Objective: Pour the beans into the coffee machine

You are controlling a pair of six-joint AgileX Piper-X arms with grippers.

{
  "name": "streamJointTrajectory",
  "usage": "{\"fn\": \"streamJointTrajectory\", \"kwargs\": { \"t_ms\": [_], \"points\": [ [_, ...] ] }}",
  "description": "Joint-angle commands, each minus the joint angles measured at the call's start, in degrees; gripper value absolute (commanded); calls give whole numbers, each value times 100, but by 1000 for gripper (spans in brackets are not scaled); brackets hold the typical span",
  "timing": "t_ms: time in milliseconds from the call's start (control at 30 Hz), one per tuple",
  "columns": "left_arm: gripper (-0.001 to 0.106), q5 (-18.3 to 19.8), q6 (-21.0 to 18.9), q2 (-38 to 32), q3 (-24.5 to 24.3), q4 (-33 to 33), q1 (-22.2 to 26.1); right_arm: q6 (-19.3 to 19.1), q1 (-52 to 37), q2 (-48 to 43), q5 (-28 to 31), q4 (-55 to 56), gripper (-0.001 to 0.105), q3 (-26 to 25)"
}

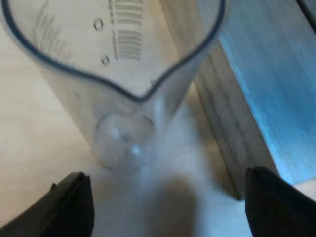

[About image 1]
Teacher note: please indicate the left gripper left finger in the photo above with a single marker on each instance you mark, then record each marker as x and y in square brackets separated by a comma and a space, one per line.
[59, 209]

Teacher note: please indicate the clear measuring glass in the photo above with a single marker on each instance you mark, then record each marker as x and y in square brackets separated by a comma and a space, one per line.
[103, 98]

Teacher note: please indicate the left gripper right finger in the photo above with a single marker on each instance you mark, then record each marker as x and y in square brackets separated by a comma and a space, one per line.
[279, 209]

